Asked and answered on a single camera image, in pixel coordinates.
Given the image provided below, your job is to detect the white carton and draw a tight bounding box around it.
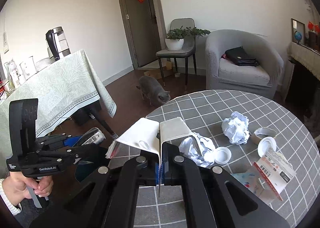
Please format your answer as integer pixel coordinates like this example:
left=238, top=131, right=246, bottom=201
left=106, top=117, right=201, bottom=187

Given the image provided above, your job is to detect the silver crushed can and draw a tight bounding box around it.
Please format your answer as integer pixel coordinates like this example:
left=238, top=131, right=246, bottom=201
left=78, top=127, right=105, bottom=146

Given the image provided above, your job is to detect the left hand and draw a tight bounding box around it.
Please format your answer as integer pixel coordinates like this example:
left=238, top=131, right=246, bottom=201
left=1, top=172, right=54, bottom=206

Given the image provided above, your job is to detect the crumpled white blue paper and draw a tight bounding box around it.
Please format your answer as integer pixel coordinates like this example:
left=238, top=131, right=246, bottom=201
left=179, top=132, right=216, bottom=168

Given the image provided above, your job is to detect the small white plastic lid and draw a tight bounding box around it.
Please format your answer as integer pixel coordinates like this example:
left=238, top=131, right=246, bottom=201
left=214, top=147, right=232, bottom=165

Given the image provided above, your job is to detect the grey cat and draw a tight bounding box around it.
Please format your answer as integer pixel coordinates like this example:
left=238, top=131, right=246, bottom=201
left=136, top=76, right=171, bottom=107

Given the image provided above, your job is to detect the grey checked tablecloth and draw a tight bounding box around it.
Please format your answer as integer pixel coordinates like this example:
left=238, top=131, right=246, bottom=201
left=109, top=89, right=320, bottom=228

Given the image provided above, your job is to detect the crumpled white paper ball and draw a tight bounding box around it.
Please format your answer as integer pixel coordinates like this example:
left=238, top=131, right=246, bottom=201
left=221, top=111, right=250, bottom=145

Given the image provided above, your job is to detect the blue white plastic wrapper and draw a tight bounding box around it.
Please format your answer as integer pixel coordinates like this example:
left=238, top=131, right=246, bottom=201
left=231, top=172, right=276, bottom=205

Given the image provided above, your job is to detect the cardboard box on floor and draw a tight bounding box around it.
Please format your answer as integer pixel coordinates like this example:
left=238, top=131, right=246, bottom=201
left=144, top=61, right=174, bottom=80

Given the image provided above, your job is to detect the grey armchair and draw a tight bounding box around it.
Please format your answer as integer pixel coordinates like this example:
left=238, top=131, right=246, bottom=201
left=205, top=30, right=284, bottom=99

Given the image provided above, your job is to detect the large white plastic lid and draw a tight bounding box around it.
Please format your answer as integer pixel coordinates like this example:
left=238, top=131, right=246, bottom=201
left=258, top=136, right=277, bottom=158

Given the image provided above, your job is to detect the black silver kettle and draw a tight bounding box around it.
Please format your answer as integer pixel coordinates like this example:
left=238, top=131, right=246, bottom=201
left=46, top=27, right=71, bottom=62

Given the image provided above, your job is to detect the white red label packet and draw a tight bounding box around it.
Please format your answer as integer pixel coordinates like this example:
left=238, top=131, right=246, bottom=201
left=253, top=149, right=296, bottom=204

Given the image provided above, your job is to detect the grey dining chair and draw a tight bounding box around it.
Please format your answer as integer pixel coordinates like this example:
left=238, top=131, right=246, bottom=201
left=156, top=18, right=197, bottom=90

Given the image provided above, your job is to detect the potted green plant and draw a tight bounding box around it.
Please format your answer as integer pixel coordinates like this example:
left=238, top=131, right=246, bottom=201
left=165, top=26, right=210, bottom=51

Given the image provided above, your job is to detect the black handbag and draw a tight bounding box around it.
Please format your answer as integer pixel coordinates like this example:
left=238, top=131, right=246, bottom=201
left=225, top=46, right=260, bottom=67

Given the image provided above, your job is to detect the grey door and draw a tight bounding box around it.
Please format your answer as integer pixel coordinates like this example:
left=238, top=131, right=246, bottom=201
left=125, top=0, right=161, bottom=67

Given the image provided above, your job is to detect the cream fringed desk cloth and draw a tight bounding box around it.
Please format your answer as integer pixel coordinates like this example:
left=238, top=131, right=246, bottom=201
left=287, top=42, right=320, bottom=80

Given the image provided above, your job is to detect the small blue globe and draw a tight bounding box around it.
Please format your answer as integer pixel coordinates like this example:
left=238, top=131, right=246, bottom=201
left=293, top=31, right=303, bottom=45

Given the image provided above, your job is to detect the framed picture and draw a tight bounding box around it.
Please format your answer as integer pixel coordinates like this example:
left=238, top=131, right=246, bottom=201
left=291, top=19, right=305, bottom=45

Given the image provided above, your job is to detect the brown cardboard tape ring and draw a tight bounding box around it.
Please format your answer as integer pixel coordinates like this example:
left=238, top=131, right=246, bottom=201
left=250, top=127, right=278, bottom=145

